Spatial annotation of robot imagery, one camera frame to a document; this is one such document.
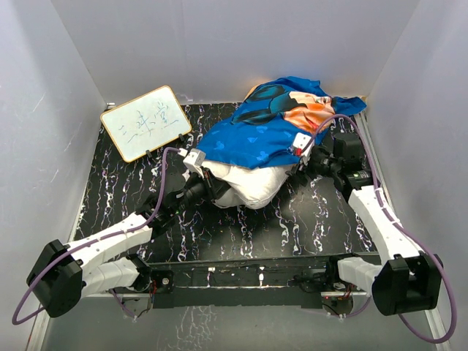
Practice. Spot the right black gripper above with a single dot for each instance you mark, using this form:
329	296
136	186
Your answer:
317	151

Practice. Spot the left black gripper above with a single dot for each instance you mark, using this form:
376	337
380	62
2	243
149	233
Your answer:
214	187

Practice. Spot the white pillow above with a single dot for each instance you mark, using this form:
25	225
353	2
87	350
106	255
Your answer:
253	188

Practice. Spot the orange and blue pillowcase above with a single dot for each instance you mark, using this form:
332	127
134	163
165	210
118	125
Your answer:
261	131

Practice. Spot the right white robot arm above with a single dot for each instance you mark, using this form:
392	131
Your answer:
407	279

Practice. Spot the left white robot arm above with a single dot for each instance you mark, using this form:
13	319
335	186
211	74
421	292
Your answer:
65	273

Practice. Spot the small whiteboard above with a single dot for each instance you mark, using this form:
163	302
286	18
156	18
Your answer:
146	123

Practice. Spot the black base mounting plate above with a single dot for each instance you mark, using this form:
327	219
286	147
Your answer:
285	281

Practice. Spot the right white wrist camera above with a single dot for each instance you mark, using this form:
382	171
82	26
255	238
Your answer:
302	145

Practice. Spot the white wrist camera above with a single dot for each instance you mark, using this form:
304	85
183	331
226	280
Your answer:
302	145
193	162

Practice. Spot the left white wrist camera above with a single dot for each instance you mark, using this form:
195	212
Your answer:
193	162

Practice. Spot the aluminium frame rail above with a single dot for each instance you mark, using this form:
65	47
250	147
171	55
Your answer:
97	323

